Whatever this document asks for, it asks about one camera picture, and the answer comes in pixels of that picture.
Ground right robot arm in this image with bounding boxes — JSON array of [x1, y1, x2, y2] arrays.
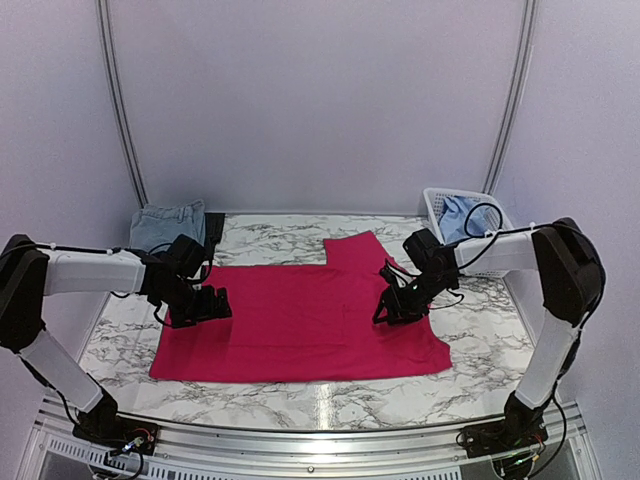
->
[[372, 217, 606, 448]]

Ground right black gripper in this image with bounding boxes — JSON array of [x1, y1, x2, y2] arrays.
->
[[372, 270, 454, 325]]

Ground wall aluminium profile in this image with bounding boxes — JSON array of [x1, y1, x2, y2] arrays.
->
[[482, 0, 539, 195], [95, 0, 148, 208]]

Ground folded black garment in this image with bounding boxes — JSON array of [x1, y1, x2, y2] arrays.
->
[[204, 212, 226, 260]]

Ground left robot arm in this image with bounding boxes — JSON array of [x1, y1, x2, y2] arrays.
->
[[1, 234, 232, 445]]

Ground magenta t-shirt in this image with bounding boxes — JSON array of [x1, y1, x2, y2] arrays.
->
[[149, 231, 452, 383]]

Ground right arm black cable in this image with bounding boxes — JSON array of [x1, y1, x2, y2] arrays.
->
[[462, 202, 506, 239]]

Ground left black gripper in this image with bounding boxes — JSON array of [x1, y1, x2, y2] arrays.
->
[[156, 278, 232, 329]]

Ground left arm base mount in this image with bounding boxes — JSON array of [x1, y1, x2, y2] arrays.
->
[[72, 417, 160, 455]]

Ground left wall aluminium profile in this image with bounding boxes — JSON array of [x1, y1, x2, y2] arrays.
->
[[95, 0, 148, 208]]

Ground white plastic laundry basket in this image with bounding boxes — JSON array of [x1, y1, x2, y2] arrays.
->
[[422, 186, 519, 279]]

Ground right wall aluminium profile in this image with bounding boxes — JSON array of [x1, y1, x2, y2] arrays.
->
[[482, 0, 539, 195]]

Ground folded light blue jeans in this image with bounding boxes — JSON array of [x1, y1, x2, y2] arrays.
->
[[129, 200, 206, 252]]

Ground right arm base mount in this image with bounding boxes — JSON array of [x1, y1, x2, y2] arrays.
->
[[456, 420, 548, 458]]

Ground light blue shirt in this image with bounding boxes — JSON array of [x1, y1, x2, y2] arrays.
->
[[438, 196, 504, 244]]

